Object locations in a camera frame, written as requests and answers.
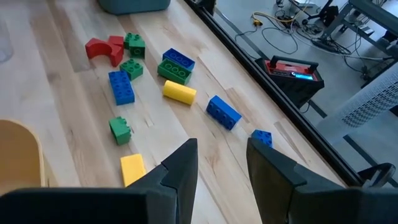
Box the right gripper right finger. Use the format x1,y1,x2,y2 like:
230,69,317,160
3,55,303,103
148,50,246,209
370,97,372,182
247,137,398,224

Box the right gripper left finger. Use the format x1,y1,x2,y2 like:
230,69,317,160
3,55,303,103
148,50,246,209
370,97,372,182
0,138,199,224

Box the long blue toy brick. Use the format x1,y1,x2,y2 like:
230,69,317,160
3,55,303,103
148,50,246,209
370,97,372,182
162,47,196,72
206,95,243,131
251,129,274,149
108,70,136,106

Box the yellow toy cylinder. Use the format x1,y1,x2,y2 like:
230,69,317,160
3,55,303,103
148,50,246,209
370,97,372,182
162,80,198,106

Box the long green toy brick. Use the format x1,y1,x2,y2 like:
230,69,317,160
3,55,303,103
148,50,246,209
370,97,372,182
157,58,193,86

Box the red toy brick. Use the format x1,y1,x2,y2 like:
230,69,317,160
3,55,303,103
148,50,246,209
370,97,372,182
108,35,125,47

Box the red toy arch block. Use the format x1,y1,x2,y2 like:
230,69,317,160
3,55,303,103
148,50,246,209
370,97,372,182
85,37,124,68

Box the yellow toy brick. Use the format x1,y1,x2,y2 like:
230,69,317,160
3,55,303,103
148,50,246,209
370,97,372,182
120,153,147,188

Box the black plastic crate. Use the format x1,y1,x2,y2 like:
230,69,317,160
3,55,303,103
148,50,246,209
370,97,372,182
254,57,325,110

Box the red black power station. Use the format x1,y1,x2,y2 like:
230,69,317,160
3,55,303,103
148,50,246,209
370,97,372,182
264,55,320,82

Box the white tower fan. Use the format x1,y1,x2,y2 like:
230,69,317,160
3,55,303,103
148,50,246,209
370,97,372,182
315,62,398,147

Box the black floor power strip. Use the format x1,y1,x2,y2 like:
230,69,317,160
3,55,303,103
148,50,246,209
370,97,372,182
310,37,343,53

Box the yellow plastic bin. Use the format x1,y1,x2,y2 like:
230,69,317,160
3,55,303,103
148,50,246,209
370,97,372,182
0,119,47,195

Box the teal plastic bin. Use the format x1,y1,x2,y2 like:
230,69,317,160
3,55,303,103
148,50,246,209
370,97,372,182
98,0,172,16

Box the black workbench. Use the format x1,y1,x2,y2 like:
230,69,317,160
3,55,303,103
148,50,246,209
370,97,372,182
320,0,398,54

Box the clear plastic bin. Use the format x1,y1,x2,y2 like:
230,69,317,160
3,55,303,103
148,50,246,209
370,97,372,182
0,18,14,63

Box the black frame clamp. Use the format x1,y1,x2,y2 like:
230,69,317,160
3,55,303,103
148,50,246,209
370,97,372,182
195,0,217,12
357,162,397,189

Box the black aluminium table frame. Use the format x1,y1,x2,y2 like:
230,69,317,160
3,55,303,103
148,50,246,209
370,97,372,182
183,0,364,189

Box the black floor cable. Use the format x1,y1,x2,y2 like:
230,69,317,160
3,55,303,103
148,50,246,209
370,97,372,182
234,27,299,55

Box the yellow cable with plug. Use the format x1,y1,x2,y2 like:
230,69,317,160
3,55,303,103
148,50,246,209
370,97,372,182
251,11,301,26

